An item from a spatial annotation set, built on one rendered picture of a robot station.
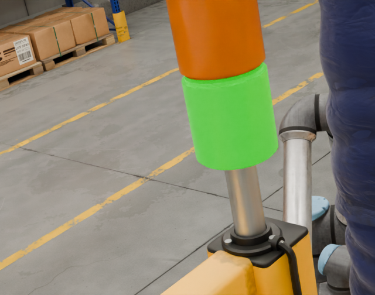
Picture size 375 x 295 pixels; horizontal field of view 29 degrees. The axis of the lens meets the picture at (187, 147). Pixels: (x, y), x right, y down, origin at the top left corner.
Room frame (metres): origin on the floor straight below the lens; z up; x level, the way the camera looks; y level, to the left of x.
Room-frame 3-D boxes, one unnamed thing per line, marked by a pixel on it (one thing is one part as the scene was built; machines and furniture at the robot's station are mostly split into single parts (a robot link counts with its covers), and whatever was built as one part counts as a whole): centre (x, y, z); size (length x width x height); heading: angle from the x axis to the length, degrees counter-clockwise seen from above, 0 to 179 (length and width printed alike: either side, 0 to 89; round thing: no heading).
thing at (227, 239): (0.41, -0.03, 2.10); 0.04 x 0.04 x 0.01
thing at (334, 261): (1.72, -0.36, 1.20); 0.12 x 0.09 x 0.10; 44
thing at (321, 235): (2.40, -0.40, 0.96); 0.17 x 0.15 x 0.18; 71
